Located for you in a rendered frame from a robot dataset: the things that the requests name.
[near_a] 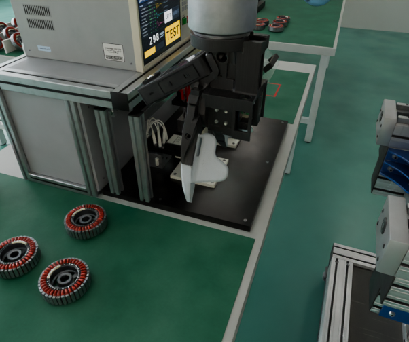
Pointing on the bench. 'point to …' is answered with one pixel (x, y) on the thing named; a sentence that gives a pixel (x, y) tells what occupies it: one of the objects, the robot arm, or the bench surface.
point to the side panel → (47, 140)
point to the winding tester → (89, 32)
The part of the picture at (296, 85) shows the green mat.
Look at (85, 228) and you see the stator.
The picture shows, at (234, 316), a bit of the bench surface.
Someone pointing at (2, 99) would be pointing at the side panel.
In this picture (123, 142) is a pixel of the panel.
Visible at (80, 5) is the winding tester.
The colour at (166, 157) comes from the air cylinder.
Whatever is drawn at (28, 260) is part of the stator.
